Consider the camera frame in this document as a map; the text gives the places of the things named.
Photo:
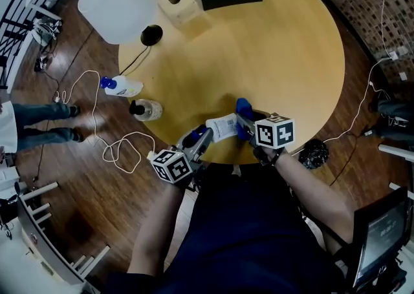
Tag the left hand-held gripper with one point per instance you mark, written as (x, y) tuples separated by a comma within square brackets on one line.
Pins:
[(171, 166)]

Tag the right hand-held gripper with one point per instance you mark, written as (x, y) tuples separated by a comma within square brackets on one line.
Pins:
[(275, 132)]

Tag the blue cloth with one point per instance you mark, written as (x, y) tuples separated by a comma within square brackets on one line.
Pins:
[(244, 107)]

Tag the person's right forearm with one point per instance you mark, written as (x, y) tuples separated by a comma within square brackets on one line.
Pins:
[(317, 195)]

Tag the person's left forearm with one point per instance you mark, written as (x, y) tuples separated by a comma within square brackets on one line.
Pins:
[(152, 237)]

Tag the clear black-pump bottle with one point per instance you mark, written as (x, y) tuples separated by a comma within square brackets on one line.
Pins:
[(150, 110)]

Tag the white bottle blue cap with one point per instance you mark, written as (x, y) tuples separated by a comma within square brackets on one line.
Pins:
[(124, 87)]

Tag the person's right hand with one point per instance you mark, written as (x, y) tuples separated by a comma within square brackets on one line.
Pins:
[(275, 155)]

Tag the white power adapter block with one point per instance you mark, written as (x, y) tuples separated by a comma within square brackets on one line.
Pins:
[(150, 156)]

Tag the black plastic bag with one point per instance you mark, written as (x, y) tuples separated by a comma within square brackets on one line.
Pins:
[(313, 153)]

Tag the person's dark blue clothing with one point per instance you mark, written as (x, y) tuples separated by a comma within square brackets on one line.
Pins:
[(252, 241)]

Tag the wooden tissue box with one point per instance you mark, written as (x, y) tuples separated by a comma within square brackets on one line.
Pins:
[(186, 11)]

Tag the white power strip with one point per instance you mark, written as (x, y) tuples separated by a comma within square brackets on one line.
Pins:
[(57, 96)]

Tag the white table lamp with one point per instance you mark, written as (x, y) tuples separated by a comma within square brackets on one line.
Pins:
[(116, 5)]

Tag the black power adapter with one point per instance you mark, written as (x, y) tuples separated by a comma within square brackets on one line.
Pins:
[(40, 63)]

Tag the black monitor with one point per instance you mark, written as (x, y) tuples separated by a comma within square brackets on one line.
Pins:
[(381, 244)]

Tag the white grey rack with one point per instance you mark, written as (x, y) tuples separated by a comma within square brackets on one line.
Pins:
[(35, 237)]

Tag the black railing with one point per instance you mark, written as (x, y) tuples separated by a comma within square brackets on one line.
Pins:
[(13, 24)]

